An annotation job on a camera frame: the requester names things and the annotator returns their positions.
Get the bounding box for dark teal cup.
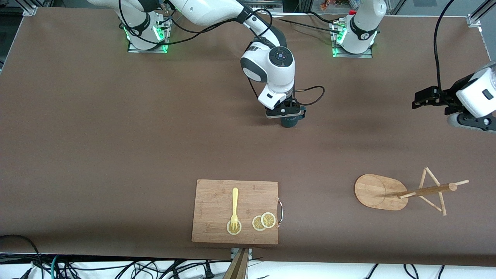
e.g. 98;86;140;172
281;115;303;129

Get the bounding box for wooden mug rack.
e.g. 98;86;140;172
354;167;470;217

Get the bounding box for grey power strip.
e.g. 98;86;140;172
252;1;283;14

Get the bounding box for colourful toy pile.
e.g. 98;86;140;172
320;0;357;10

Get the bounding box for yellow plastic fork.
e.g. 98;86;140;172
231;188;239;232

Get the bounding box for bamboo cutting board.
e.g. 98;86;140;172
191;179;284;245

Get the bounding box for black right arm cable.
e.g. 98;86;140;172
118;0;325;106

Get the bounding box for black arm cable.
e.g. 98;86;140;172
433;0;456;90
118;0;325;106

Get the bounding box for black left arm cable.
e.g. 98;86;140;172
433;0;456;90

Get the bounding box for black cable on table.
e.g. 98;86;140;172
287;11;341;35

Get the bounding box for aluminium frame profile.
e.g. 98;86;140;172
475;0;496;18

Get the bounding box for metal post bracket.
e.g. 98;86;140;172
231;248;253;261

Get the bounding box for wooden post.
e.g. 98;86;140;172
223;248;249;279

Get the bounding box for tangled black floor cables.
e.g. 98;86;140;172
58;258;217;279

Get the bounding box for black looped floor cable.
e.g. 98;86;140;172
0;234;44;279

